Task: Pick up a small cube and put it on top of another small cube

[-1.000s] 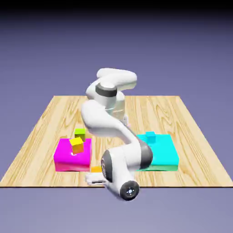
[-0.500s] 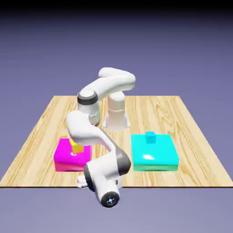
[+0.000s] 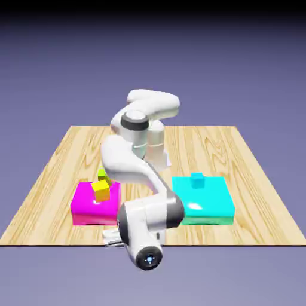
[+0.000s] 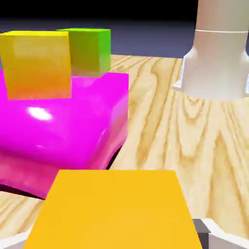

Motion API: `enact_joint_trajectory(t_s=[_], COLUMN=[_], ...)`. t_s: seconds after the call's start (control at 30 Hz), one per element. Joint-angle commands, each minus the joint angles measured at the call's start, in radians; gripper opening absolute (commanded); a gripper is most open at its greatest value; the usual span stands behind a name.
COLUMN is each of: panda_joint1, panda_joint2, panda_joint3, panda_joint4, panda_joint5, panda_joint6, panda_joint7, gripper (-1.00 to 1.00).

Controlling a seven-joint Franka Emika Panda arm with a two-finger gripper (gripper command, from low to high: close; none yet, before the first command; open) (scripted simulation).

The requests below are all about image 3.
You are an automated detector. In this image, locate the small yellow cube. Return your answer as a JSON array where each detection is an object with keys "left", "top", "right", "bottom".
[{"left": 91, "top": 179, "right": 111, "bottom": 203}]

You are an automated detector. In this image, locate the large magenta box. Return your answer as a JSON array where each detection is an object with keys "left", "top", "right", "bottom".
[{"left": 70, "top": 180, "right": 121, "bottom": 226}]

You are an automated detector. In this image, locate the small lime green cube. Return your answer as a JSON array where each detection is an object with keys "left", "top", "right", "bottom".
[{"left": 97, "top": 168, "right": 113, "bottom": 187}]

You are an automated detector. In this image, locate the small cyan cube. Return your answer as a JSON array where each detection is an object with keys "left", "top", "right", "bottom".
[{"left": 190, "top": 172, "right": 206, "bottom": 189}]

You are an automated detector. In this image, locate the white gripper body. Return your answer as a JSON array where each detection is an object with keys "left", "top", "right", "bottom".
[{"left": 102, "top": 227, "right": 126, "bottom": 247}]

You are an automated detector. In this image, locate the large cyan box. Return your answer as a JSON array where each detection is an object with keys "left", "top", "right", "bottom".
[{"left": 172, "top": 176, "right": 236, "bottom": 225}]

